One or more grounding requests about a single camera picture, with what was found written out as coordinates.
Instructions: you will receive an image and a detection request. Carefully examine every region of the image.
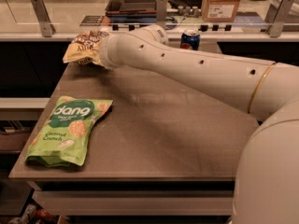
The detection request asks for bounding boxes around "green rice chip bag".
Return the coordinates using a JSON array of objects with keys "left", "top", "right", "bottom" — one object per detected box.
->
[{"left": 25, "top": 96, "right": 113, "bottom": 167}]

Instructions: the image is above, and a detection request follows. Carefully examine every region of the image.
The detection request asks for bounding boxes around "brown and yellow chip bag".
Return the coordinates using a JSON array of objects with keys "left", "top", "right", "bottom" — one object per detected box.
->
[{"left": 63, "top": 31, "right": 108, "bottom": 66}]

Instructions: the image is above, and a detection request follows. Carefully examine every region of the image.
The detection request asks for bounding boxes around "blue Pepsi can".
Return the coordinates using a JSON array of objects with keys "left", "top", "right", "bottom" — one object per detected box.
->
[{"left": 180, "top": 29, "right": 200, "bottom": 50}]

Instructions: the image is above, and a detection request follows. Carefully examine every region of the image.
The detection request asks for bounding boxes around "metal glass bracket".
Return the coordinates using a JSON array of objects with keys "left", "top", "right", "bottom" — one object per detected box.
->
[
  {"left": 267, "top": 0, "right": 294, "bottom": 38},
  {"left": 30, "top": 0, "right": 56, "bottom": 37},
  {"left": 156, "top": 0, "right": 167, "bottom": 28}
]

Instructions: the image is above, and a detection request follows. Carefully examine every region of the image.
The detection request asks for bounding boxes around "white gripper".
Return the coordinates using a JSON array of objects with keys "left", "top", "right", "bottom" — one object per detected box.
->
[{"left": 98, "top": 35, "right": 119, "bottom": 69}]

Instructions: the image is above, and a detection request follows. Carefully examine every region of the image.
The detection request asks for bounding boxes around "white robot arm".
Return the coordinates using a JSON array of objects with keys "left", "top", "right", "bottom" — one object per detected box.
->
[{"left": 99, "top": 25, "right": 299, "bottom": 224}]

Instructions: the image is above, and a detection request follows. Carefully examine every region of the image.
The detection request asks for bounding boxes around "right metal glass bracket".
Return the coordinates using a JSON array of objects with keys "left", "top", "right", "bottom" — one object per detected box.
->
[{"left": 267, "top": 0, "right": 294, "bottom": 38}]

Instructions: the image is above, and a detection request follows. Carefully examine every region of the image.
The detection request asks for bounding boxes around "left metal glass bracket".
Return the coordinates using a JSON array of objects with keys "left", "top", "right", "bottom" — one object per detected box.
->
[{"left": 30, "top": 0, "right": 56, "bottom": 37}]

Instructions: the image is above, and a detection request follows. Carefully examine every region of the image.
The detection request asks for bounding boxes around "orange framed dark tray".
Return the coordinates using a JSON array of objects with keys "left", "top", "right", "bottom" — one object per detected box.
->
[{"left": 106, "top": 0, "right": 156, "bottom": 16}]

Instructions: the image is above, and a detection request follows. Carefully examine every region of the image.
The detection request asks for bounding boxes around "cardboard box with label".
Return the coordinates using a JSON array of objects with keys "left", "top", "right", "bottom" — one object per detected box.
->
[{"left": 201, "top": 0, "right": 240, "bottom": 22}]

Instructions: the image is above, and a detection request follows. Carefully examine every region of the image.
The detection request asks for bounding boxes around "middle metal glass bracket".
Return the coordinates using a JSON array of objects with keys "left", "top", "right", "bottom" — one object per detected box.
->
[{"left": 156, "top": 0, "right": 167, "bottom": 28}]

